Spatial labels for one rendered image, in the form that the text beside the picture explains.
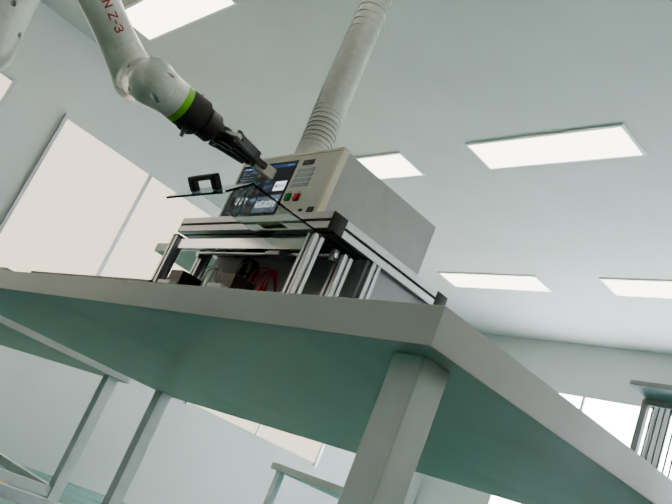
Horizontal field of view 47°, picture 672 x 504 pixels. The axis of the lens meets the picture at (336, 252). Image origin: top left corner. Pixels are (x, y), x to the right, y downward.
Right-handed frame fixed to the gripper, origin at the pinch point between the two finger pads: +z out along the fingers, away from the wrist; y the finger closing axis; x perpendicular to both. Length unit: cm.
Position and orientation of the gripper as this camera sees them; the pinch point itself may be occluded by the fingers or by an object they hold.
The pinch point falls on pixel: (263, 167)
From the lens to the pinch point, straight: 195.2
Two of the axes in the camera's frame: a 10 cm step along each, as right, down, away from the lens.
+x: 3.8, -8.7, 3.1
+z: 6.6, 4.9, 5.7
